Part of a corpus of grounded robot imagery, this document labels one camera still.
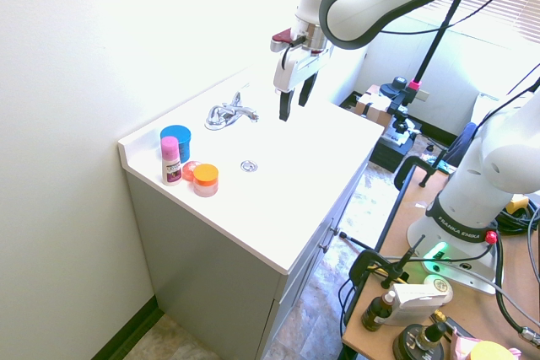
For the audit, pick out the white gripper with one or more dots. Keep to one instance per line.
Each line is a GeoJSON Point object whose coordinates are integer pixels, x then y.
{"type": "Point", "coordinates": [295, 66]}

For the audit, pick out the white Franka Panda arm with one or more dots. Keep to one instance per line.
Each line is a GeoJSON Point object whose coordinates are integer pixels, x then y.
{"type": "Point", "coordinates": [472, 191]}

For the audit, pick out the chrome sink faucet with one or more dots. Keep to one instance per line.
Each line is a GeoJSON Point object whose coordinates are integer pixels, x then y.
{"type": "Point", "coordinates": [230, 114]}

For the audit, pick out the cardboard box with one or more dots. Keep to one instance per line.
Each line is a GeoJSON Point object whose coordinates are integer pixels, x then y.
{"type": "Point", "coordinates": [373, 103]}

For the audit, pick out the chrome sink drain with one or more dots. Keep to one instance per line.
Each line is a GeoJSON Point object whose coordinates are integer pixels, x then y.
{"type": "Point", "coordinates": [249, 165]}

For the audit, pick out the white vanity countertop with sink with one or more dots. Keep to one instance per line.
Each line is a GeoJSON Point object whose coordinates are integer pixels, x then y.
{"type": "Point", "coordinates": [261, 174]}

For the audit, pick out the black equipment case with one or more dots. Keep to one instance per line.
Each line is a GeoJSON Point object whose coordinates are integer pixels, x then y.
{"type": "Point", "coordinates": [390, 147]}

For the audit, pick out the orange lidded clear jar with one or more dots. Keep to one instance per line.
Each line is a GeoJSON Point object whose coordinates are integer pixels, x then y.
{"type": "Point", "coordinates": [205, 180]}

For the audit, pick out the blue lidded jar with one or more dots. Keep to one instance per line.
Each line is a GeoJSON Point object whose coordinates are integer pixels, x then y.
{"type": "Point", "coordinates": [179, 141]}

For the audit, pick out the small red translucent jar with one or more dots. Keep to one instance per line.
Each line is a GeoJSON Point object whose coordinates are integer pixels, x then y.
{"type": "Point", "coordinates": [189, 170]}

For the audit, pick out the black C-clamp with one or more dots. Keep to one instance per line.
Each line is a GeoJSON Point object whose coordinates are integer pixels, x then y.
{"type": "Point", "coordinates": [411, 168]}
{"type": "Point", "coordinates": [371, 269]}

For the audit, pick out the white bottle with pink cap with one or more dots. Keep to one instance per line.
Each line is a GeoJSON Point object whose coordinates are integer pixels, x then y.
{"type": "Point", "coordinates": [171, 162]}

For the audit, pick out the grey vanity cabinet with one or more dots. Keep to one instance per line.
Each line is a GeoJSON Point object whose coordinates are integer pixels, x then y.
{"type": "Point", "coordinates": [236, 275]}

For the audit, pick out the wooden work table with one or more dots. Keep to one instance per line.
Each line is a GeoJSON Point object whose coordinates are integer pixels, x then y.
{"type": "Point", "coordinates": [430, 275]}

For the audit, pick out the brown dropper bottle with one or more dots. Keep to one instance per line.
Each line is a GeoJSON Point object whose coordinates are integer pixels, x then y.
{"type": "Point", "coordinates": [376, 310]}

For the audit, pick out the window blinds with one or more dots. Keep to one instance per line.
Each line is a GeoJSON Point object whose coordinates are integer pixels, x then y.
{"type": "Point", "coordinates": [502, 1]}

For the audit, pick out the white round container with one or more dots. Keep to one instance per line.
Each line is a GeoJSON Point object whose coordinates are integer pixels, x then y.
{"type": "Point", "coordinates": [439, 283]}

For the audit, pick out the white rectangular bottle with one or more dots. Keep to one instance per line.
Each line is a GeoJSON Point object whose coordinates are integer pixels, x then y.
{"type": "Point", "coordinates": [417, 303]}

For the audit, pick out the black round container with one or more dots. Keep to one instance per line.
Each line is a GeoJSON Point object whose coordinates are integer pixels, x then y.
{"type": "Point", "coordinates": [417, 341]}

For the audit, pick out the pink plastic bag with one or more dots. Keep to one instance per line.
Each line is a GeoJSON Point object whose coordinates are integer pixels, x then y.
{"type": "Point", "coordinates": [460, 345]}

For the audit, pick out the yellow lidded container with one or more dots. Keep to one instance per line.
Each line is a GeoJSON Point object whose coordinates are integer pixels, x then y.
{"type": "Point", "coordinates": [489, 351]}

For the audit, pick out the red and grey wrist camera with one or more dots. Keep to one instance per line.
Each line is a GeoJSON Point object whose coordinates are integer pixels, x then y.
{"type": "Point", "coordinates": [282, 39]}

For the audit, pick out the black camera stand pole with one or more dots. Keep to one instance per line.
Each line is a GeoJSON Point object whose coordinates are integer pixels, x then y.
{"type": "Point", "coordinates": [439, 44]}

